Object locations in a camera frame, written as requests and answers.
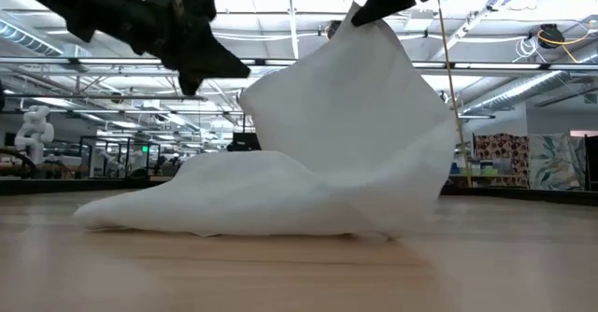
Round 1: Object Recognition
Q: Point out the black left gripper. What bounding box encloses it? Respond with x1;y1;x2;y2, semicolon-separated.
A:
139;0;251;96

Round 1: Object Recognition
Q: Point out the white towel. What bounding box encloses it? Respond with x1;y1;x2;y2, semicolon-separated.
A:
74;2;458;238

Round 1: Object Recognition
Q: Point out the black monitor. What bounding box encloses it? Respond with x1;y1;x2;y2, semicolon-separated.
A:
227;132;262;152

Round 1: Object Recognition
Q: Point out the grey pipe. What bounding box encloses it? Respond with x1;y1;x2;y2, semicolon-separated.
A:
4;92;209;102

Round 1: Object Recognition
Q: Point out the black framed workcell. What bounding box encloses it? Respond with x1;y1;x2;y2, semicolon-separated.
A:
78;135;163;178

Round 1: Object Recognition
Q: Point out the brown floral cloth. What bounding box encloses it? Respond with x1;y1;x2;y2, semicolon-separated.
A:
474;133;532;188

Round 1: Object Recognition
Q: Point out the leaf patterned cloth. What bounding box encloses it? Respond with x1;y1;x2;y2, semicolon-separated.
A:
527;133;588;191

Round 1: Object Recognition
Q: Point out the black cable reel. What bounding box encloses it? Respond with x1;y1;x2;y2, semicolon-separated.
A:
325;20;343;41
536;23;565;50

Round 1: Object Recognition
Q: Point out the yellow cable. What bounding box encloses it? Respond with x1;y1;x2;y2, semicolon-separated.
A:
436;0;472;188

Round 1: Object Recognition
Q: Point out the white coiled cable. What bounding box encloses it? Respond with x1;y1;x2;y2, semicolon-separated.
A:
513;35;541;64

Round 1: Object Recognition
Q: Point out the silver ventilation duct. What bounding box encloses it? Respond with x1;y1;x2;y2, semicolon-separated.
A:
466;52;598;115
0;20;64;57

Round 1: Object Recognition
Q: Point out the black arched handle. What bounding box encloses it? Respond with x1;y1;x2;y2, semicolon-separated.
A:
0;147;39;177

